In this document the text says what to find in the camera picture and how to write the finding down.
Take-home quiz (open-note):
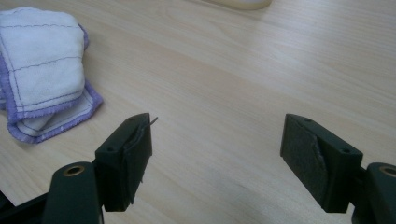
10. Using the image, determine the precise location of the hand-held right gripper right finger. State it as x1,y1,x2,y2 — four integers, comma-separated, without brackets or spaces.
279,113,364,214

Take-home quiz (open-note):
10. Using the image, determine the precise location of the white slotted towel rack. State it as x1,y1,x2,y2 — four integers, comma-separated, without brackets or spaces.
202,0,273,11

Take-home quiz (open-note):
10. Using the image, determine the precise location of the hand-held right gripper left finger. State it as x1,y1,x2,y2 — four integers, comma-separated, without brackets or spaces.
94,112,159,213

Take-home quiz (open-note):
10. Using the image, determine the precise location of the white cloth with purple edge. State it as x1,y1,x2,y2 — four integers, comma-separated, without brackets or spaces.
0,7,105,145

